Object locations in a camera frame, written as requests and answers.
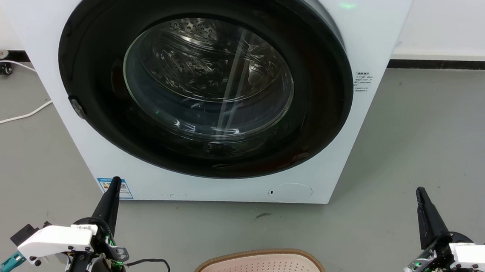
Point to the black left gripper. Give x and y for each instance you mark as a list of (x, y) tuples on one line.
[(103, 263)]

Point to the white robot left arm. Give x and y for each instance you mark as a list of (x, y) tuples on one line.
[(56, 239)]

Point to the beige perforated laundry basket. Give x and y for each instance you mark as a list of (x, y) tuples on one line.
[(259, 264)]

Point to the blue energy label sticker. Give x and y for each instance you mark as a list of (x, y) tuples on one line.
[(125, 189)]

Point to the white front-load washing machine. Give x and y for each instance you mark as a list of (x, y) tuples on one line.
[(354, 161)]

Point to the round white filter cover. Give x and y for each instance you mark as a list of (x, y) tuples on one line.
[(292, 193)]

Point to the round black glass washer door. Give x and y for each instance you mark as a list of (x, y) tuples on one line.
[(98, 62)]

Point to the small grey text sticker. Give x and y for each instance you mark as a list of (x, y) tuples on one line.
[(363, 81)]

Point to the black caster wheel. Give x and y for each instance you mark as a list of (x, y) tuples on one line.
[(3, 68)]

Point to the white cabinet with black plinth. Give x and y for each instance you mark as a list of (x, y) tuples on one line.
[(446, 26)]

